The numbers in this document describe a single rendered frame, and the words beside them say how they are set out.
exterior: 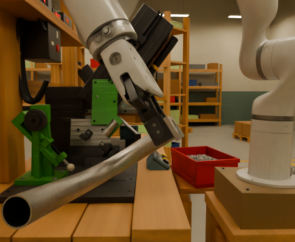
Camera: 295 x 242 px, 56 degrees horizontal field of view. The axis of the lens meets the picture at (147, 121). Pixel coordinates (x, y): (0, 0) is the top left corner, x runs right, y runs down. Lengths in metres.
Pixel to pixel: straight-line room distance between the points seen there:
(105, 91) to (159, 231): 0.75
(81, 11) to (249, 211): 0.63
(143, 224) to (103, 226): 0.11
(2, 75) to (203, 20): 10.16
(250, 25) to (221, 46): 10.18
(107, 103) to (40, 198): 1.00
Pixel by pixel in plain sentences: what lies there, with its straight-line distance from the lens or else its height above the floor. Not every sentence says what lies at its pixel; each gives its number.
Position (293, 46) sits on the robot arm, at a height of 1.33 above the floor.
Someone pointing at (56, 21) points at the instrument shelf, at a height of 1.51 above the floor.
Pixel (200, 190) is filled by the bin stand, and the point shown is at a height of 0.79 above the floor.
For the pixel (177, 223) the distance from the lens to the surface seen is 0.72.
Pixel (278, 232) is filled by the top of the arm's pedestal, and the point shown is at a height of 0.85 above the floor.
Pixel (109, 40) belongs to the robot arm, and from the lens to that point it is 0.46.
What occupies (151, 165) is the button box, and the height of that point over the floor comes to 0.92.
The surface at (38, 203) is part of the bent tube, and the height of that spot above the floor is 1.11.
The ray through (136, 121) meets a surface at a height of 0.75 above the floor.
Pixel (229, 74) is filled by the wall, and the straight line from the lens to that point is 11.04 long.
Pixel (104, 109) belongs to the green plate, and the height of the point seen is 1.14.
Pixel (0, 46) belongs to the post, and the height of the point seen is 1.37.
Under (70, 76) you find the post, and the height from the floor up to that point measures 1.33.
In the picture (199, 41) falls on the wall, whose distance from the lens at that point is 10.82.
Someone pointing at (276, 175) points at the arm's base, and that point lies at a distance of 0.90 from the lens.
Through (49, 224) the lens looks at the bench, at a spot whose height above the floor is 0.88.
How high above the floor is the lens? 1.21
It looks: 6 degrees down
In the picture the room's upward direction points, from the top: straight up
